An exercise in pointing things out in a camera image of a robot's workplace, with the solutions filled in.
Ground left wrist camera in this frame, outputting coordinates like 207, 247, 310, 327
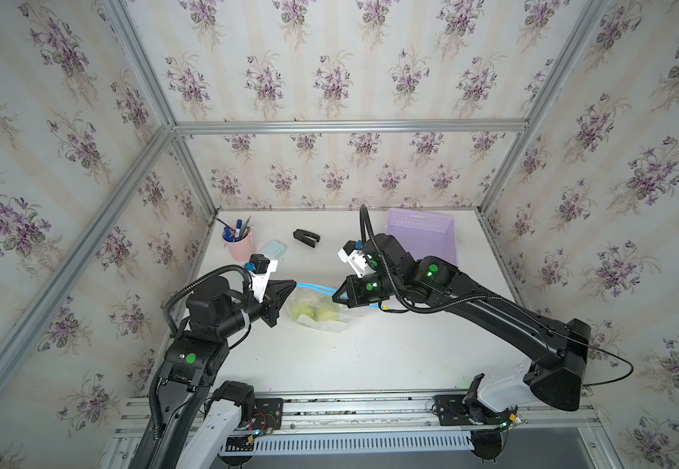
245, 253, 279, 303

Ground light blue pencil case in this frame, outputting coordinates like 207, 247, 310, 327
258, 240, 288, 260

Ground green pear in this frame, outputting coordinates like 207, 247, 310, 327
290, 301, 316, 322
316, 302, 341, 322

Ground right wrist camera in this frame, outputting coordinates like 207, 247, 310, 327
337, 240, 371, 277

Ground blue pen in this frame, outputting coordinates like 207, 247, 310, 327
234, 219, 243, 240

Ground purple plastic basket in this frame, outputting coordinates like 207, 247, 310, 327
384, 208, 458, 265

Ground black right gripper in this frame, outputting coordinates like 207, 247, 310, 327
328, 272, 404, 310

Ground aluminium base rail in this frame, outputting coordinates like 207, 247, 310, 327
113, 389, 601, 458

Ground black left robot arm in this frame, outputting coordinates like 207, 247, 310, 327
130, 254, 296, 468

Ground clear zip-top plastic bag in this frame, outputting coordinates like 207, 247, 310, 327
284, 283, 380, 333

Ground black stapler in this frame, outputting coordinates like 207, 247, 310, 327
292, 229, 321, 248

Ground pink pen cup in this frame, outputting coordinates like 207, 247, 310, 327
223, 233, 257, 264

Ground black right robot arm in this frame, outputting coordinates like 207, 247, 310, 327
333, 206, 597, 428

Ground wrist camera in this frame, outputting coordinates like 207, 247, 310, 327
245, 253, 279, 303
337, 240, 371, 277

